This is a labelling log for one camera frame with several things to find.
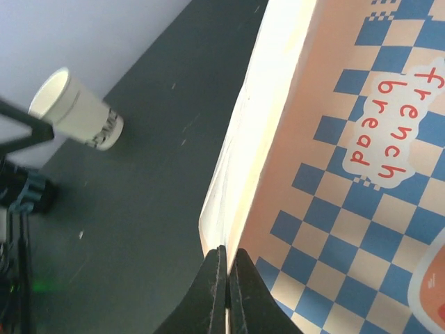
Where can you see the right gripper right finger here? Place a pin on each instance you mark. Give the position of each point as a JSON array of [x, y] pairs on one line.
[[252, 307]]

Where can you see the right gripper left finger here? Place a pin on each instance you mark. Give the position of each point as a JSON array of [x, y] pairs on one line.
[[203, 308]]

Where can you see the blue checkered paper bag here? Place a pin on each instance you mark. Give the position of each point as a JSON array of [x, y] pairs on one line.
[[331, 173]]

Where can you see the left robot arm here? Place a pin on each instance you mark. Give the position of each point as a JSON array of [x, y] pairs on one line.
[[23, 193]]

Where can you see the white paper cup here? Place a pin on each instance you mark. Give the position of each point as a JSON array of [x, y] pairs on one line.
[[73, 110]]

